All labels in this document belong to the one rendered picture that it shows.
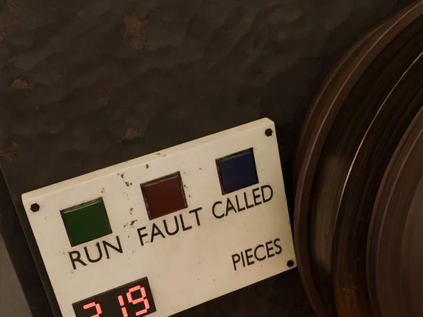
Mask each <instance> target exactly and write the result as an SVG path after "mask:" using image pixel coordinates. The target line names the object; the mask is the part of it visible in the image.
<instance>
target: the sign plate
mask: <svg viewBox="0 0 423 317"><path fill-rule="evenodd" d="M249 151H251V152H252V159H253V162H254V169H255V173H256V180H257V182H256V183H254V184H251V185H248V186H245V187H241V188H240V189H236V190H234V191H230V192H225V191H224V187H223V181H222V175H221V172H220V166H219V161H221V160H224V159H227V158H230V157H233V156H236V155H240V154H242V153H246V152H249ZM175 175H178V176H179V181H180V185H181V189H182V192H183V198H184V202H185V207H184V208H181V209H177V210H175V211H171V212H170V213H166V214H163V215H160V216H157V217H155V218H152V217H151V213H150V209H149V205H148V202H147V197H146V195H145V190H144V186H145V185H147V184H151V183H153V182H157V181H160V180H163V179H167V178H169V177H172V176H175ZM21 197H22V201H23V205H24V207H25V211H26V213H27V216H28V219H29V222H30V224H31V228H32V230H33V234H34V236H35V239H36V241H37V245H38V247H39V250H40V253H41V256H42V259H43V262H44V264H45V267H46V270H47V273H48V276H49V278H50V282H51V284H52V287H53V289H54V293H55V296H56V298H57V301H58V304H59V307H60V310H61V312H62V316H63V317H91V316H94V315H96V314H98V311H97V309H96V304H99V307H100V309H101V313H100V314H98V315H99V317H124V315H123V311H122V308H125V309H126V312H127V316H126V317H167V316H170V315H172V314H175V313H178V312H180V311H183V310H185V309H188V308H191V307H193V306H196V305H198V304H201V303H204V302H206V301H209V300H211V299H214V298H217V297H219V296H222V295H224V294H227V293H230V292H232V291H235V290H238V289H240V288H242V287H245V286H248V285H250V284H253V283H255V282H258V281H261V280H263V279H266V278H268V277H271V276H273V275H276V274H279V273H281V272H284V271H286V270H289V269H292V268H294V267H296V266H297V264H296V257H295V249H294V245H293V237H292V233H291V226H290V218H289V214H288V206H287V202H286V194H285V187H284V182H283V175H282V170H281V162H280V158H279V151H278V143H277V139H276V131H275V127H274V122H273V121H271V120H270V119H268V118H263V119H260V120H256V121H253V122H250V123H246V124H244V125H240V126H236V127H234V128H231V129H228V130H224V131H221V132H218V133H215V134H212V135H208V136H205V137H202V138H199V139H196V140H193V141H190V142H186V143H183V144H180V145H176V146H174V147H171V148H167V149H164V150H161V151H158V152H154V153H151V154H148V155H144V156H142V157H139V158H135V159H132V160H129V161H126V162H122V163H120V164H116V165H113V166H110V167H107V168H104V169H100V170H97V171H94V172H91V173H88V174H84V175H81V176H79V177H75V178H72V179H69V180H66V181H62V182H59V183H56V184H52V185H50V186H47V187H43V188H40V189H37V190H34V191H30V192H27V193H24V194H22V195H21ZM96 201H101V205H102V208H103V212H104V215H105V218H106V222H107V225H108V229H109V231H110V232H109V233H107V234H105V235H102V236H99V237H96V238H93V239H90V240H87V241H85V242H81V243H78V244H76V245H75V244H74V243H73V241H72V237H71V234H70V231H69V228H68V226H67V222H66V220H65V216H64V212H65V211H68V210H71V209H74V208H78V207H80V206H83V205H86V204H89V203H93V202H96ZM137 286H140V288H142V287H143V288H144V290H145V294H146V296H145V297H143V296H142V292H141V290H140V289H137V290H135V291H132V292H130V291H129V289H131V288H134V287H137ZM129 292H130V295H131V298H132V301H134V300H137V299H140V298H143V299H144V300H145V299H147V301H148V304H149V308H147V309H146V307H145V303H144V301H141V302H138V303H135V304H133V302H130V303H129V301H128V297H127V293H129ZM119 296H122V299H123V303H124V305H120V301H119V299H118V297H119ZM93 302H94V303H95V306H91V307H89V308H86V309H84V306H85V305H88V304H91V303H93ZM144 309H146V310H147V312H145V313H142V314H140V315H136V313H137V312H139V311H142V310H144Z"/></svg>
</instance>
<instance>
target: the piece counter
mask: <svg viewBox="0 0 423 317"><path fill-rule="evenodd" d="M137 289H140V290H141V292H142V296H143V297H145V296H146V294H145V290H144V288H143V287H142V288H140V286H137V287H134V288H131V289H129V291H130V292H132V291H135V290H137ZM130 292H129V293H127V297H128V301H129V303H130V302H133V304H135V303H138V302H141V301H144V303H145V307H146V309H147V308H149V304H148V301H147V299H145V300H144V299H143V298H140V299H137V300H134V301H132V298H131V295H130ZM118 299H119V301H120V305H124V303H123V299H122V296H119V297H118ZM91 306H95V303H94V302H93V303H91V304H88V305H85V306H84V309H86V308H89V307H91ZM96 309H97V311H98V314H100V313H101V309H100V307H99V304H96ZM146 309H144V310H142V311H139V312H137V313H136V315H140V314H142V313H145V312H147V310H146ZM122 311H123V315H124V317H126V316H127V312H126V309H125V308H122ZM98 314H96V315H94V316H91V317H99V315H98Z"/></svg>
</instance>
